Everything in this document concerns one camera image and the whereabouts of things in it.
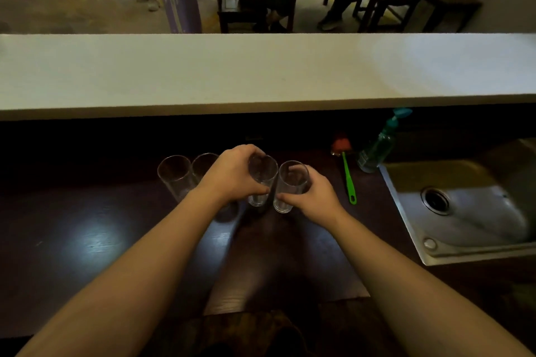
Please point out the person's right hand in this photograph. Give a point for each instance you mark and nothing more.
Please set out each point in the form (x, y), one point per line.
(318, 200)

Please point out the person's left hand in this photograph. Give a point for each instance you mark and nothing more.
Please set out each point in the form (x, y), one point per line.
(228, 179)

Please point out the person's right thumb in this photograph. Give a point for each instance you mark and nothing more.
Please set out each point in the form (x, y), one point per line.
(289, 198)

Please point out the person's left thumb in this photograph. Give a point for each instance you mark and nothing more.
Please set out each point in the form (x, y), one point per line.
(256, 189)

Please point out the clear tall drinking glass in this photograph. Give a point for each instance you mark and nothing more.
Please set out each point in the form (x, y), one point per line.
(204, 165)
(178, 177)
(262, 179)
(289, 185)

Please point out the person's left forearm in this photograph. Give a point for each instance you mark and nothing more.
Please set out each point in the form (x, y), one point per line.
(125, 277)

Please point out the person's right forearm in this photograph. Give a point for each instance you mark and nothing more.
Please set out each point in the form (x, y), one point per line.
(414, 289)

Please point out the clear green dish soap bottle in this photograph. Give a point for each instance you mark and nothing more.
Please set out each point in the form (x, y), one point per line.
(379, 143)

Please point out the white bar counter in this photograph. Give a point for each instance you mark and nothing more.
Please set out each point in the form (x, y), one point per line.
(268, 72)

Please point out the stainless steel sink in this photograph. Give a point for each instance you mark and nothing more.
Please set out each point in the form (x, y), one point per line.
(465, 202)

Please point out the purple suitcase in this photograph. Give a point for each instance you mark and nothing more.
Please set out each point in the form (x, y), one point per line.
(181, 7)

